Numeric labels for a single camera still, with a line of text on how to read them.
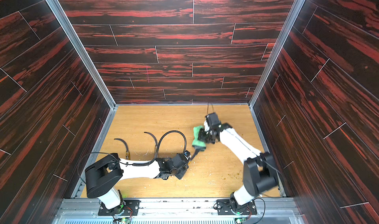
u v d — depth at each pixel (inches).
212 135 25.0
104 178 17.9
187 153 30.6
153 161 23.5
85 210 28.9
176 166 26.7
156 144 38.5
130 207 28.9
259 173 17.3
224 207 28.8
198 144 32.3
